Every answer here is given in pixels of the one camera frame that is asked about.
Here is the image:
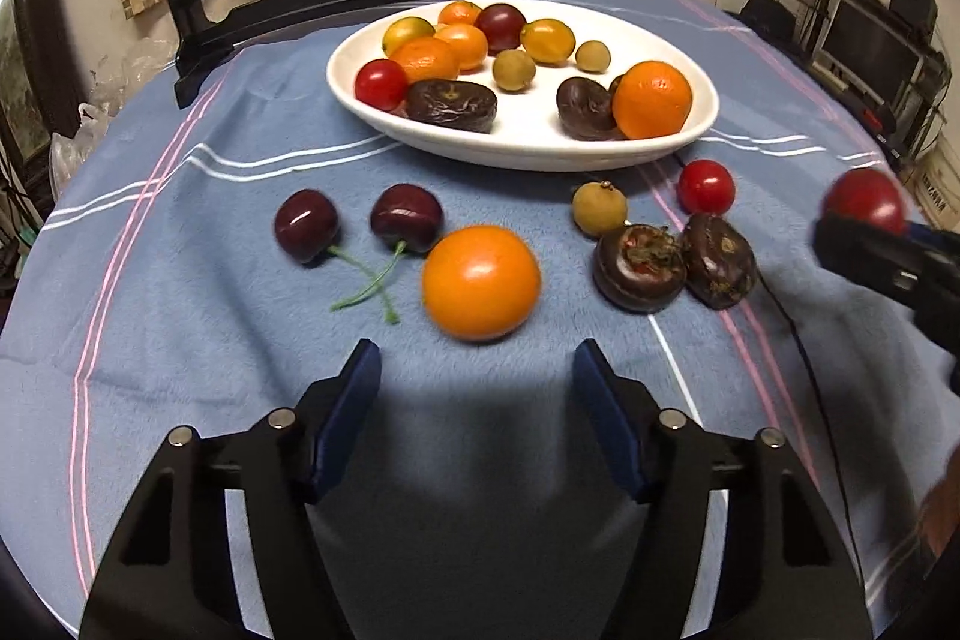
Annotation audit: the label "black thin cable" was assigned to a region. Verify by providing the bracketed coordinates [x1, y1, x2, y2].
[753, 271, 869, 582]

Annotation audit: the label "dark red plum small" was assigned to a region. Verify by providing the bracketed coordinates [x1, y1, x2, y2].
[820, 167, 908, 234]

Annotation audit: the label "dark water chestnut front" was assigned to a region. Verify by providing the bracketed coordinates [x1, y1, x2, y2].
[555, 76, 617, 142]

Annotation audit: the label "dark cherry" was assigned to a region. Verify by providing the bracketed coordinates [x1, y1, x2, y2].
[370, 184, 444, 255]
[274, 188, 340, 265]

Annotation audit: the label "red cherry tomato back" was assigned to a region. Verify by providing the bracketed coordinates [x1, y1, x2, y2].
[677, 159, 736, 214]

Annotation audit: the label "white oval plate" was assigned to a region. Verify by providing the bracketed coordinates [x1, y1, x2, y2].
[325, 0, 723, 174]

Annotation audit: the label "large orange mandarin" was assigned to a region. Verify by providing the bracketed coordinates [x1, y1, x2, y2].
[612, 60, 693, 140]

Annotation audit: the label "dark chestnut hidden right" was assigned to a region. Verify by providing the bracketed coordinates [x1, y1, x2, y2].
[682, 213, 758, 310]

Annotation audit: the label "dark water chestnut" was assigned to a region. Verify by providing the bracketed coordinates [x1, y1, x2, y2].
[590, 224, 686, 315]
[555, 76, 617, 142]

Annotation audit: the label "red cherry tomato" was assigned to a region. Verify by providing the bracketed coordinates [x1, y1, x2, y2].
[353, 58, 409, 112]
[677, 159, 736, 214]

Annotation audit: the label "large dark passion fruit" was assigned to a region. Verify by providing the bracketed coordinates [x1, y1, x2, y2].
[405, 78, 498, 133]

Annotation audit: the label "right human hand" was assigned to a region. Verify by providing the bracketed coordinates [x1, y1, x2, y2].
[919, 471, 960, 557]

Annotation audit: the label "small orange tomato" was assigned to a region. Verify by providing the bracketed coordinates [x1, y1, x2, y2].
[434, 23, 488, 73]

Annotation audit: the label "smooth orange tomato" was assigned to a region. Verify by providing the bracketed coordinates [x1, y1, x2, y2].
[421, 224, 542, 342]

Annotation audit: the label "black speaker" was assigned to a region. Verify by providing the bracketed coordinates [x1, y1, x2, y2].
[889, 0, 939, 42]

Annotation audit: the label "rough orange mandarin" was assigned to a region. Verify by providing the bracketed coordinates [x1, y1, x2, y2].
[391, 37, 460, 85]

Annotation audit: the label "small orange kumquat mandarin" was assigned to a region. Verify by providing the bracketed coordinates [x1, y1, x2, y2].
[438, 0, 482, 26]

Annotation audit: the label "dark cherry right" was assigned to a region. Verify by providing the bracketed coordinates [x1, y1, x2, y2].
[370, 184, 444, 255]

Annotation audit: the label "plastic bags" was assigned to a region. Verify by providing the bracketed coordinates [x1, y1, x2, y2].
[49, 37, 176, 198]

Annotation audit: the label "computer monitor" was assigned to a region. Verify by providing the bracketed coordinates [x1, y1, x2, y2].
[812, 0, 921, 107]

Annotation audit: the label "dark red plum large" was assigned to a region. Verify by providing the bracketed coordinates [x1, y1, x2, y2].
[475, 3, 527, 57]

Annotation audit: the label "dark water chestnut back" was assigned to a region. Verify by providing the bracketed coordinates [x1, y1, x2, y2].
[590, 224, 686, 315]

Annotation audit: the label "longan front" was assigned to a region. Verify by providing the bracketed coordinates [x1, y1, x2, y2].
[491, 49, 537, 92]

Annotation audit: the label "dark cherry left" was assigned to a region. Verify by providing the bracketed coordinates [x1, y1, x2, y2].
[274, 188, 340, 265]

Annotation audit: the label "longan back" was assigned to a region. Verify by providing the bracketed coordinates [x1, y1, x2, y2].
[571, 181, 628, 237]

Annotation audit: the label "orange yellow tomato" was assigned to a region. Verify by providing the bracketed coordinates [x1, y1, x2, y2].
[521, 18, 576, 67]

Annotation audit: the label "blue striped tablecloth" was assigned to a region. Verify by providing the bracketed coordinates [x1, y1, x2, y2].
[2, 0, 939, 638]

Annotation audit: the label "yellow green tomato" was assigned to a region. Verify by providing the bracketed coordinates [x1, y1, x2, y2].
[381, 16, 434, 58]

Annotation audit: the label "cardboard box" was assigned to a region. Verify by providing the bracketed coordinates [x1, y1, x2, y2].
[913, 142, 960, 232]

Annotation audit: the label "longan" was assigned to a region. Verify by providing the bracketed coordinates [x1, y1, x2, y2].
[574, 41, 612, 74]
[571, 181, 628, 237]
[491, 49, 537, 92]

